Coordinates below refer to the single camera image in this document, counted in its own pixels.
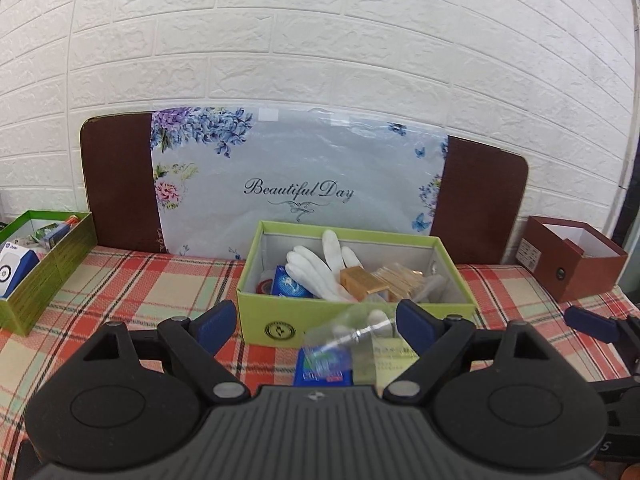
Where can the bag of toothpicks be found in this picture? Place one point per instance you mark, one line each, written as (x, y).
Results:
(405, 280)

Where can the dark blue box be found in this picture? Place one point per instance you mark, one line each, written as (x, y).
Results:
(320, 367)

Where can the brown cardboard box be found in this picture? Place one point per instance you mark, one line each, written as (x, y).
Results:
(575, 265)

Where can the floral plastic bag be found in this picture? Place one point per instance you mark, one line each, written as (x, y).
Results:
(300, 160)

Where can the floral Beautiful Day board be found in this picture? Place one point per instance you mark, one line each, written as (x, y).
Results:
(120, 185)

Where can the orange tipped pen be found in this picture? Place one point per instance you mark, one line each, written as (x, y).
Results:
(72, 220)

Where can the gold box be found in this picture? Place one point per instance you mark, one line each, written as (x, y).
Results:
(362, 282)

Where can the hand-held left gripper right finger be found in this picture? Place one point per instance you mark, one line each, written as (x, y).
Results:
(415, 320)

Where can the blue packet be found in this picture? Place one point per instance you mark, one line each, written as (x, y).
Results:
(290, 282)

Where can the clear plastic bag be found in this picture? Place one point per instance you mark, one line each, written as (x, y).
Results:
(345, 332)

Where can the white blue device box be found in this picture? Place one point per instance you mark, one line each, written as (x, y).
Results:
(15, 270)

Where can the light green storage box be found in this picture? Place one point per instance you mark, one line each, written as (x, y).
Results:
(265, 310)

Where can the small teal box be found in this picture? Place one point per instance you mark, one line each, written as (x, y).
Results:
(50, 237)

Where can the plaid blanket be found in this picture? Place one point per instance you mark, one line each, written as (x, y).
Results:
(150, 280)

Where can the red round item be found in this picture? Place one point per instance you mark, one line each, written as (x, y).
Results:
(265, 287)

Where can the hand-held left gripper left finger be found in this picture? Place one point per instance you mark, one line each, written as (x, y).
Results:
(217, 320)

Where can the clear plastic wrap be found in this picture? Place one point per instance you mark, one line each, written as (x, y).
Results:
(435, 282)

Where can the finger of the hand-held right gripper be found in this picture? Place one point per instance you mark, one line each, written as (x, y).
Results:
(590, 322)

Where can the dark green storage box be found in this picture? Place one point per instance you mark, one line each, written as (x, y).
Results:
(50, 280)

